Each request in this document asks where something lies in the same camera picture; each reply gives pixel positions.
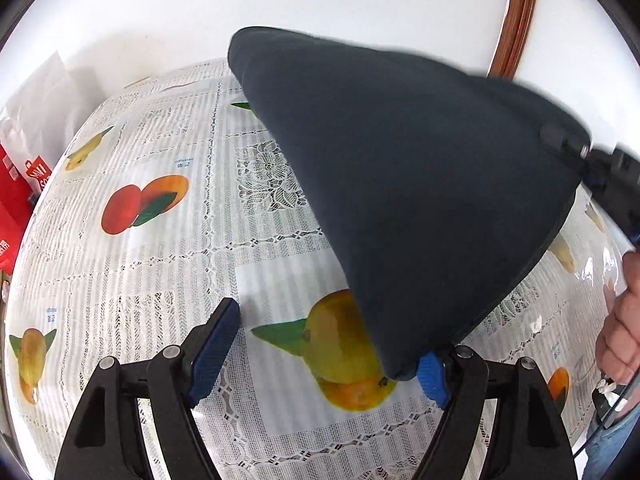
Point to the person's right hand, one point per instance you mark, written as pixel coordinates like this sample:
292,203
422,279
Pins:
625,330

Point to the dark navy garment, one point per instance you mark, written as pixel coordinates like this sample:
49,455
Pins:
425,195

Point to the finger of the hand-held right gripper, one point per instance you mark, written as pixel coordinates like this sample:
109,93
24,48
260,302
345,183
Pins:
565,144

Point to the fruit print lace tablecloth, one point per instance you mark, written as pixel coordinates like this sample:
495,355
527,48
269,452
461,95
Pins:
165,270

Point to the red paper bag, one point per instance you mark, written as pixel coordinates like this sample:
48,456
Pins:
15,220

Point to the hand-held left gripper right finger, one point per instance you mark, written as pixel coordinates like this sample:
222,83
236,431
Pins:
432,379

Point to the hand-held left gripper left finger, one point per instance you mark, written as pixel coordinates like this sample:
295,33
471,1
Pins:
215,355

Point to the person's blue jeans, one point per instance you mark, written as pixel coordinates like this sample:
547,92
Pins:
607,455

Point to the white plastic shopping bag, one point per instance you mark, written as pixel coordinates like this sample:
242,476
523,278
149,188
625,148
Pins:
35,110

